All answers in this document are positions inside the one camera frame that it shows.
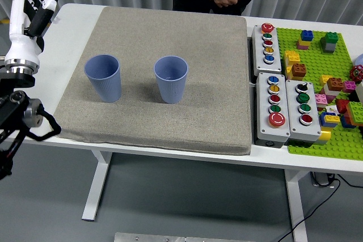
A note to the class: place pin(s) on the green studded baseplate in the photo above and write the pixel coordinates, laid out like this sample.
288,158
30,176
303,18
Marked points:
312,63

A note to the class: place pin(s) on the grey power box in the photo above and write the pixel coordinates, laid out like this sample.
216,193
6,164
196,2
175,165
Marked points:
321,179

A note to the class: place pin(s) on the red valve handwheel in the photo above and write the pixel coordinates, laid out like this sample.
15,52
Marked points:
356,73

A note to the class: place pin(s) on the red toy brick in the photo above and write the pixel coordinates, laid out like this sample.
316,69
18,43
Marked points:
342,105

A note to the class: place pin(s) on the yellow toy cylinder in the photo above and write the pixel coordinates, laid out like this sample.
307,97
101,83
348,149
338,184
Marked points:
325,135

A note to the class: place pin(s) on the grey five-button box, black base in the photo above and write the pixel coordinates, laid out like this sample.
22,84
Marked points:
263,128

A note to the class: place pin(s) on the yellow toy brick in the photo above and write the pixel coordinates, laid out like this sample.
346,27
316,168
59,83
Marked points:
303,43
289,73
291,56
324,80
332,118

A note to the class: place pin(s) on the blue ribbed plastic cup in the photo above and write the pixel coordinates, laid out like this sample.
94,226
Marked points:
109,89
171,89

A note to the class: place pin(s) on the brown toy brick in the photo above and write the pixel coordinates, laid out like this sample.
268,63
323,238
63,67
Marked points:
334,83
298,69

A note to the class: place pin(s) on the large green toy brick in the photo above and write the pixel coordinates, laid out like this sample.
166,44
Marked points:
356,110

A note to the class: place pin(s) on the grey-brown fabric mat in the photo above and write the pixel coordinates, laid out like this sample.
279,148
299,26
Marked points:
170,40

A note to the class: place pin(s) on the magenta toy brick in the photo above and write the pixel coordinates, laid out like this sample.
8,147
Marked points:
348,86

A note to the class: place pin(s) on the pink toy brick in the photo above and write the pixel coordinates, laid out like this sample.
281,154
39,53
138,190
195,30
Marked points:
301,47
321,99

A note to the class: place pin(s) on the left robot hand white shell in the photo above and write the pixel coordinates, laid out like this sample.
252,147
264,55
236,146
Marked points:
20,43

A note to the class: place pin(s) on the grey box with selector switch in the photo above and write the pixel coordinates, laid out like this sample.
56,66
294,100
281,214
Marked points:
293,128

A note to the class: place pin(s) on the small white printed tile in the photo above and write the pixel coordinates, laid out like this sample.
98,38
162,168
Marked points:
331,108

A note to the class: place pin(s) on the grey toy brick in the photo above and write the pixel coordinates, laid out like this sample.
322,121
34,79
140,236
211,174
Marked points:
329,47

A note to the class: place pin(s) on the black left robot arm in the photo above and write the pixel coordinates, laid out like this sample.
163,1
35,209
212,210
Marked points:
14,106

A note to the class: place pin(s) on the blue toy brick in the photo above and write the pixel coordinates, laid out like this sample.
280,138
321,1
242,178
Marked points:
323,120
307,35
345,123

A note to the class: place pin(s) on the white block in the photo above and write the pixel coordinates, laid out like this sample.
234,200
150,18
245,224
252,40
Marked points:
359,91

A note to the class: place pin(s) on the grey five-button box, mushroom button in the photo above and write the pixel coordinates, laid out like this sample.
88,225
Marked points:
273,65

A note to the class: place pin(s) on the light blue bowl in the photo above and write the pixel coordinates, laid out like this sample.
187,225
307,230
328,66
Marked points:
359,60

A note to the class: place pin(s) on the white table leg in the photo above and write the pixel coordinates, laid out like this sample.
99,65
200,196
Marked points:
296,202
96,185

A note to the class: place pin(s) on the white toy brick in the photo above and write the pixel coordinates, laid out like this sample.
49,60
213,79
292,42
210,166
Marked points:
331,92

